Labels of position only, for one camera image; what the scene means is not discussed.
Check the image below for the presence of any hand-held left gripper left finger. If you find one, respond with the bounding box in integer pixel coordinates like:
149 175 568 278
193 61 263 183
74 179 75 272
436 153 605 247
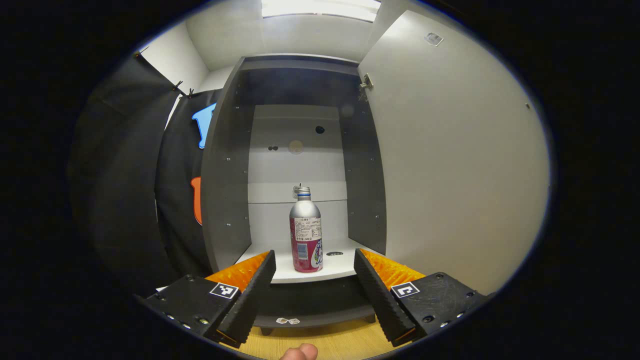
134 250 277 349

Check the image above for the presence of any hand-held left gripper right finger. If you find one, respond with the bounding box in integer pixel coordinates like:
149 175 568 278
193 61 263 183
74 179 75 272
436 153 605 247
353 248 490 347

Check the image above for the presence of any silver bottle with red label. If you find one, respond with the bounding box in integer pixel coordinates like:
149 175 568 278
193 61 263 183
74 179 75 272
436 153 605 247
289 186 324 274

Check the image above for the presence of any dark grey cabinet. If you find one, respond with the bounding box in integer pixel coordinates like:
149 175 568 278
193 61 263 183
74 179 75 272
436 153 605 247
200 53 388 336

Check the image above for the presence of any light grey cabinet door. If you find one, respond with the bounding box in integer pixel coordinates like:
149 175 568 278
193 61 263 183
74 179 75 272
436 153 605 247
357 10 551 296

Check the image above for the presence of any metal door hinge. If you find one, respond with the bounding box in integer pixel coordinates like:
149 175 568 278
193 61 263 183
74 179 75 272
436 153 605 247
358 73 374 102

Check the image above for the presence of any black backdrop cloth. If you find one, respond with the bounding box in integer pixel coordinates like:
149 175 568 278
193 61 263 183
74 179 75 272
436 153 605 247
70 52 223 301

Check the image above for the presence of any large ceiling light panel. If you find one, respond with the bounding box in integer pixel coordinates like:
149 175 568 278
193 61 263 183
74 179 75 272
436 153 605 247
261 0 382 23

